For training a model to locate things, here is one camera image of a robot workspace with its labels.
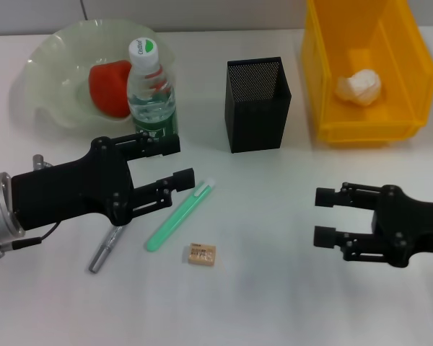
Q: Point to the pale green wavy fruit plate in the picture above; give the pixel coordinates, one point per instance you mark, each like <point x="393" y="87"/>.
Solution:
<point x="57" y="72"/>

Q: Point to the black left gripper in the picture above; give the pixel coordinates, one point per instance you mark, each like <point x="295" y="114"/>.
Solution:
<point x="72" y="191"/>

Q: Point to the grey marker pen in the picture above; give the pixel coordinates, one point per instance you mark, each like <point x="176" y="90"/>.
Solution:
<point x="101" y="256"/>

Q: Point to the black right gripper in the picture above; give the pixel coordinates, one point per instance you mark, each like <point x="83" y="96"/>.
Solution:
<point x="411" y="227"/>

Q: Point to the small tan eraser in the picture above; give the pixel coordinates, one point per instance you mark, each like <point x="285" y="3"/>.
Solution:
<point x="202" y="254"/>

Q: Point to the yellow plastic bin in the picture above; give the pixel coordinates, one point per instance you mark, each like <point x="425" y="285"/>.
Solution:
<point x="400" y="72"/>

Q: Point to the white paper ball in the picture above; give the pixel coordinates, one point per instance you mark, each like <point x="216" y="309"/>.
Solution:
<point x="361" y="88"/>

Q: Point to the mint green pen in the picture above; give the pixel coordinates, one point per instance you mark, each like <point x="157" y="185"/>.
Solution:
<point x="173" y="220"/>

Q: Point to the clear green-label water bottle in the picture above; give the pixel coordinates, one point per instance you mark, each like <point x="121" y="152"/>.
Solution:
<point x="151" y="101"/>

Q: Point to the black mesh pen holder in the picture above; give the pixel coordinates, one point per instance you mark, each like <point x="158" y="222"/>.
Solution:
<point x="256" y="115"/>

